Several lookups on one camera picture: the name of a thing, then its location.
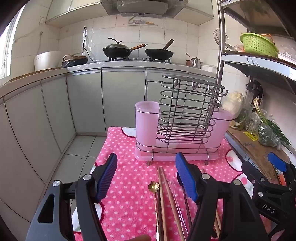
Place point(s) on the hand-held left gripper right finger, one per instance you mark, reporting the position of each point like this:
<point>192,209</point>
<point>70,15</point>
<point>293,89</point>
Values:
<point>185,178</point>

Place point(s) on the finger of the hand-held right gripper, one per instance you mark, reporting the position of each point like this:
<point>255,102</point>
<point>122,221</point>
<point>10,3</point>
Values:
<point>251,172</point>
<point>277,162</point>

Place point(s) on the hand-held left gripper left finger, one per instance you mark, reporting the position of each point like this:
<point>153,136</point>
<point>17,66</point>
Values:
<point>107,178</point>

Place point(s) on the clear plastic spoon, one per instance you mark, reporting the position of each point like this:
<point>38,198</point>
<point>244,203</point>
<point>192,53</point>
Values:
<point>178,204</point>

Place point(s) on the wooden chopstick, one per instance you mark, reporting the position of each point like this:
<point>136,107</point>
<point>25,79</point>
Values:
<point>161,208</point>
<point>172,204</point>
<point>216,226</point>
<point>219,222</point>

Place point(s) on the black spoon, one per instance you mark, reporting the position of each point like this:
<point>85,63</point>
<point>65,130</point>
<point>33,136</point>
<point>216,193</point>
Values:
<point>187,208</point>

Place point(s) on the shiny foil packet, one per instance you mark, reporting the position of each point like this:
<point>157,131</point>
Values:
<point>281,178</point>

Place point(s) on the cardboard box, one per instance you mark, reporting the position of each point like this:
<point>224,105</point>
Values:
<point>256,153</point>

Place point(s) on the pink polka dot cloth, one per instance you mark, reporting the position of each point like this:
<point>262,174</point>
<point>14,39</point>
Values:
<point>129,185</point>

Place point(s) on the plastic bag of greens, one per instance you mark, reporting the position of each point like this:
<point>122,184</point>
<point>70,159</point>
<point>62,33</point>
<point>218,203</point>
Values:
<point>263,135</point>

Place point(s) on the green onions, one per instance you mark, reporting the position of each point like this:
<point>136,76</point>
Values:
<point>270,125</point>

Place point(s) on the napa cabbage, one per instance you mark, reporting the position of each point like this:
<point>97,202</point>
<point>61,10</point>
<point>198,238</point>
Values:
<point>232,104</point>

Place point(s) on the black blender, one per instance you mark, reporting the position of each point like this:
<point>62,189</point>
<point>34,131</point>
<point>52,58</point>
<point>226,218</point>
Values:
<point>254,91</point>

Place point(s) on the grey lower kitchen cabinets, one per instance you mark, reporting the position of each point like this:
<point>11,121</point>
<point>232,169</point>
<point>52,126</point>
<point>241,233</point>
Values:
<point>87,99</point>

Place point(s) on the white tray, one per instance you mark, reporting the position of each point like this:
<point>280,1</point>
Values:
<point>286,57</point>

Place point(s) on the white rectangular container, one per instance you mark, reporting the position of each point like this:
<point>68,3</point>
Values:
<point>208,67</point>

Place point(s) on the grey kitchen counter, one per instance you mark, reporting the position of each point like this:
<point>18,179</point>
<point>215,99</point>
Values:
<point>115,64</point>

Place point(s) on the brown pot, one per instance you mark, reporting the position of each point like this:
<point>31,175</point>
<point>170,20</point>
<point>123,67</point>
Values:
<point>189,62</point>

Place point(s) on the steel kettle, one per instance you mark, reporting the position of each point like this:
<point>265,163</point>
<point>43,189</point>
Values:
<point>197,62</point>

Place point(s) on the green plastic basket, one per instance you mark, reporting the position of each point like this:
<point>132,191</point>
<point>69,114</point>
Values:
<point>256,45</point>

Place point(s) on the dark round electric cooker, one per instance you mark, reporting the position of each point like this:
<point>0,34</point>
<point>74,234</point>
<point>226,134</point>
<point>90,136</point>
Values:
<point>74,61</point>

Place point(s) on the gas stove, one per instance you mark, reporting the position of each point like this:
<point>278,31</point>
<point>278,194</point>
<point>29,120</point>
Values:
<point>138,59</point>

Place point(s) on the black frying pan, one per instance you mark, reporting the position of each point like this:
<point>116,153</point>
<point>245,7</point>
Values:
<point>159,53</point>

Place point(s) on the black wok with lid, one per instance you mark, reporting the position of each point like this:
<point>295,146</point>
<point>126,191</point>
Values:
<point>115,51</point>

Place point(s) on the white rice cooker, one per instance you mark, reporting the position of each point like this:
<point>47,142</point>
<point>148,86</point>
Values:
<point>46,61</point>

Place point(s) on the steel shelf rack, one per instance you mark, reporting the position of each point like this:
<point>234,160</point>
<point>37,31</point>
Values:
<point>222,34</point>

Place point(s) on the window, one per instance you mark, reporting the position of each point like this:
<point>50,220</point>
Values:
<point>7,53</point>

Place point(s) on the upper kitchen cabinets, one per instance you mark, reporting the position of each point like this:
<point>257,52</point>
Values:
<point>81,11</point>

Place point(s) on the range hood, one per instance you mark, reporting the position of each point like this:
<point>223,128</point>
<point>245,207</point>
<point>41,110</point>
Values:
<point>143,8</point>

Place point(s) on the white wall socket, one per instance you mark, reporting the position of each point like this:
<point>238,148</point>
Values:
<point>41,20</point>

